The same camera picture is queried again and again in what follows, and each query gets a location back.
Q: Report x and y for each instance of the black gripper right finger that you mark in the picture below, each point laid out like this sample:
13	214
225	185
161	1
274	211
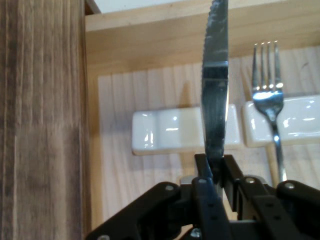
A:
287	212

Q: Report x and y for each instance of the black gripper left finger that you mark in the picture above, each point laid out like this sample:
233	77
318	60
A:
162	212

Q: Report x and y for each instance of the silver table knife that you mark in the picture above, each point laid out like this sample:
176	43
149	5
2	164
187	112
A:
215	100

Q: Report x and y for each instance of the white ceramic cutlery rest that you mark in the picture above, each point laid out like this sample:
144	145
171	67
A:
170	130
300	120

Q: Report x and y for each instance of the silver fork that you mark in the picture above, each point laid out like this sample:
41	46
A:
267	100

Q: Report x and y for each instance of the dark wooden drawer cabinet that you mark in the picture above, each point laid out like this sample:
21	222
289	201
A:
42	120

